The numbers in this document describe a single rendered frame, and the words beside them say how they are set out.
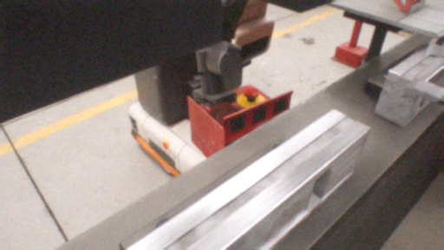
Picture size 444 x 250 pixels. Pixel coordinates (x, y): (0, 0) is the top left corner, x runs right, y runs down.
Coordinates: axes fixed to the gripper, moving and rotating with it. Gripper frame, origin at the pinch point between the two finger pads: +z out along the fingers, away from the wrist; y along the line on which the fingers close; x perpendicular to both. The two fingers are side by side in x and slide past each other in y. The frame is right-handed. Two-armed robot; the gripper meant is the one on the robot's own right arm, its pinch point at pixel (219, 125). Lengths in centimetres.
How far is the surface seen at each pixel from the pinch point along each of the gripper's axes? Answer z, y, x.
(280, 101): -5.8, 11.3, 10.8
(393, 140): -4.0, 37.2, 13.2
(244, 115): -5.8, 11.2, 0.1
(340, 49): 34, -106, 186
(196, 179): -6.7, 25.7, -20.0
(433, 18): -20, 29, 40
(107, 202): 57, -75, -25
